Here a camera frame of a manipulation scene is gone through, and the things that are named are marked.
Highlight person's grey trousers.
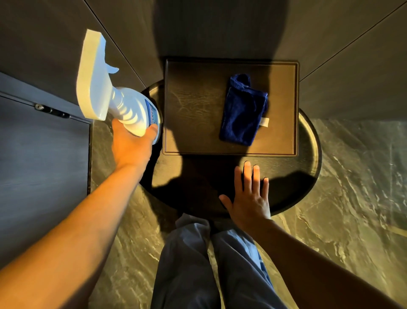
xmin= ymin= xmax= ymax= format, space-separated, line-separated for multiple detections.
xmin=150 ymin=213 xmax=287 ymax=309

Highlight round dark side table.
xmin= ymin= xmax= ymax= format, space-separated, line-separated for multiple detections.
xmin=139 ymin=79 xmax=323 ymax=220

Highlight person's left hand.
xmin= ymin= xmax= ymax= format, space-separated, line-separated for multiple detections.
xmin=111 ymin=119 xmax=159 ymax=171

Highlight white spray bottle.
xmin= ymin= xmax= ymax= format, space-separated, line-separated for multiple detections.
xmin=75 ymin=29 xmax=163 ymax=146

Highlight person's left forearm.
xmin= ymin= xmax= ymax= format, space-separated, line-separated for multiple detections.
xmin=0 ymin=164 xmax=147 ymax=309

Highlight dark wooden door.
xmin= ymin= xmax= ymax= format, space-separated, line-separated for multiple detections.
xmin=0 ymin=94 xmax=92 ymax=271

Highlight dark door frame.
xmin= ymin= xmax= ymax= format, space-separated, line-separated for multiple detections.
xmin=0 ymin=71 xmax=93 ymax=195

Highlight person's right hand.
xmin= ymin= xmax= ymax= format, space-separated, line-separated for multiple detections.
xmin=218 ymin=161 xmax=271 ymax=230

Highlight brown rectangular tray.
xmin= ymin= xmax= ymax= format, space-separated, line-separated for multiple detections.
xmin=162 ymin=58 xmax=300 ymax=157

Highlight black door hinge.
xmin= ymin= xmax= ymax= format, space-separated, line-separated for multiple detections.
xmin=34 ymin=103 xmax=71 ymax=119

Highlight blue cleaning cloth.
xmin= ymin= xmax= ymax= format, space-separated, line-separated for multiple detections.
xmin=218 ymin=73 xmax=270 ymax=147

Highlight person's right forearm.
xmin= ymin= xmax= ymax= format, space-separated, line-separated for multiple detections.
xmin=251 ymin=219 xmax=404 ymax=309

